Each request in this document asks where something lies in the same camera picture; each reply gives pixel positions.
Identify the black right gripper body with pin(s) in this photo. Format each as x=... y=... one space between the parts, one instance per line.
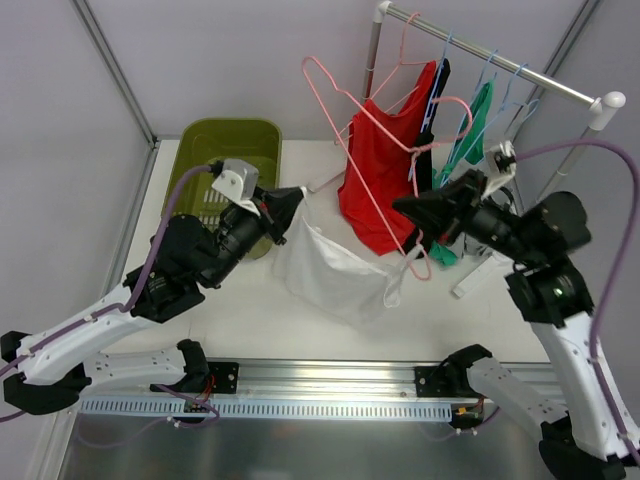
x=458 y=214

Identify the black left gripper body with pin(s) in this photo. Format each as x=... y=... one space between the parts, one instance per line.
x=273 y=216

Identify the white tank top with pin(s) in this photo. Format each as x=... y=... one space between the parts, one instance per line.
x=332 y=278

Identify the pink wire hanger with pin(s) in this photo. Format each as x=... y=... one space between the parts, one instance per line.
x=414 y=153

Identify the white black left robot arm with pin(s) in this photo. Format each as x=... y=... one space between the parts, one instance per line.
x=50 y=371

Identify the red tank top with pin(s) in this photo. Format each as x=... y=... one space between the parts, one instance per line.
x=379 y=171

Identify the green tank top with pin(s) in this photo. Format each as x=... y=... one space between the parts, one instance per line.
x=441 y=254

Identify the olive green plastic basket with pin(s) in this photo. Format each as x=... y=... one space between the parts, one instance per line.
x=254 y=140

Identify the silver white clothes rack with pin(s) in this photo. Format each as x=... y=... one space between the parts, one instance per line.
x=602 y=109

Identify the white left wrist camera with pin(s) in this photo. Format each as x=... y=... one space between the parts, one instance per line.
x=236 y=180

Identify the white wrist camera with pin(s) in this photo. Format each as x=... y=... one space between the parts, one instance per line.
x=236 y=180
x=501 y=159

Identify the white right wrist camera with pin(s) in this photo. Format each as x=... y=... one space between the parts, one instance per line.
x=501 y=159

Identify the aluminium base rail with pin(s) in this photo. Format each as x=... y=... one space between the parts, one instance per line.
x=297 y=380

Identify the white slotted cable duct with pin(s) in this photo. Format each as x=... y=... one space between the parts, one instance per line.
x=155 y=406

